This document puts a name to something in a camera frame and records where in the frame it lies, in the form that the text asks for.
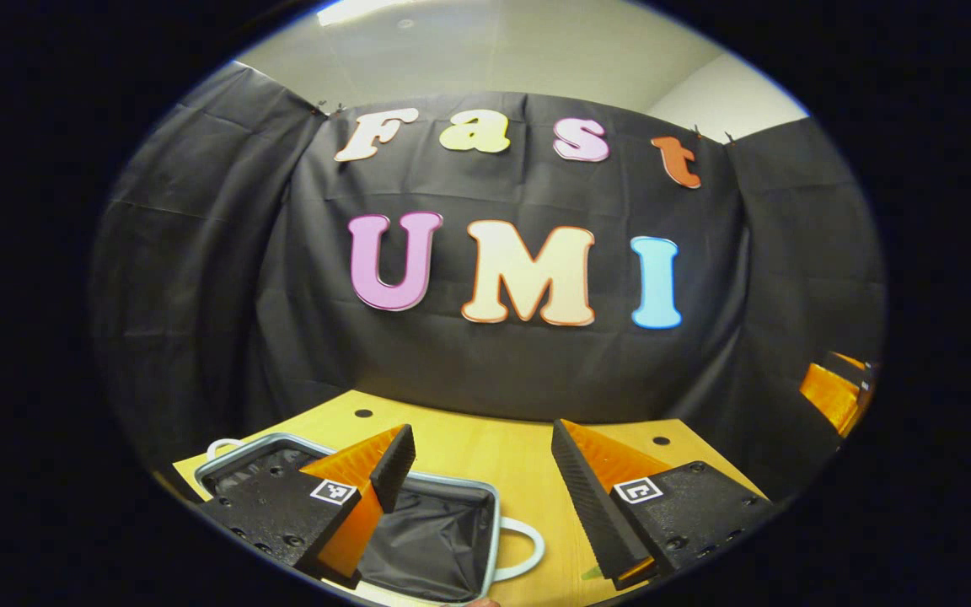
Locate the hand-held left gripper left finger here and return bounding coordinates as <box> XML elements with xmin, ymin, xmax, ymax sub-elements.
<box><xmin>197</xmin><ymin>423</ymin><xmax>418</xmax><ymax>591</ymax></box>

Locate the pale blue suitcase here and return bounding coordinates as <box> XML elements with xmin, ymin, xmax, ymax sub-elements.
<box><xmin>196</xmin><ymin>432</ymin><xmax>547</xmax><ymax>604</ymax></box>

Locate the black backdrop cloth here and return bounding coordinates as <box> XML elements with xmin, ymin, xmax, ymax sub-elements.
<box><xmin>89</xmin><ymin>61</ymin><xmax>887</xmax><ymax>507</ymax></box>

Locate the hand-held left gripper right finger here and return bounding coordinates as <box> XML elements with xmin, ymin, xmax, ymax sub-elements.
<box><xmin>550</xmin><ymin>418</ymin><xmax>771</xmax><ymax>591</ymax></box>

